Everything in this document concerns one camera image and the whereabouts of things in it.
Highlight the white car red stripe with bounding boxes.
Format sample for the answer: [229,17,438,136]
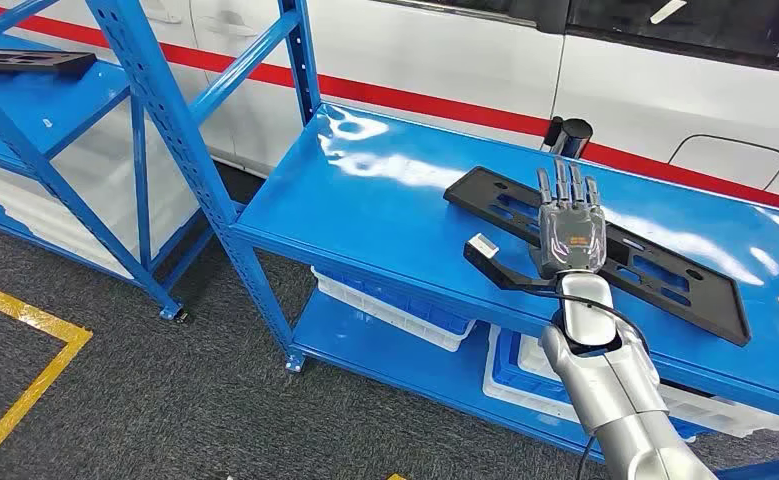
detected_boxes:
[0,0,779,217]

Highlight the long black plastic part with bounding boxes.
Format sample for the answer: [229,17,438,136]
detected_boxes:
[443,165,753,347]

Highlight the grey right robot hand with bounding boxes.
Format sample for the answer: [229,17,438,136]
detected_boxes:
[535,157,609,280]

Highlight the black camera bracket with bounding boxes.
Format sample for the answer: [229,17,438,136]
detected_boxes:
[463,241,559,294]

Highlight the blue rack with casters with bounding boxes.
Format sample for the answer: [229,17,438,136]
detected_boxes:
[0,0,217,324]

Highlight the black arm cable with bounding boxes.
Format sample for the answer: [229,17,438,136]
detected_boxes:
[521,286,652,480]

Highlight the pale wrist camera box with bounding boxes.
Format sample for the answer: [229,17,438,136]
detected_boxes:
[468,233,500,260]

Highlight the blue steel shelf rack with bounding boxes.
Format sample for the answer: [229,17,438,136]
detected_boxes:
[86,0,779,480]

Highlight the black cylinder post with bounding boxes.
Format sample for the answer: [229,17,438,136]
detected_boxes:
[541,116,594,160]

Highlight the blue plastic crate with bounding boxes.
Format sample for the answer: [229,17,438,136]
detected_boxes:
[491,329,715,442]
[316,266,475,336]

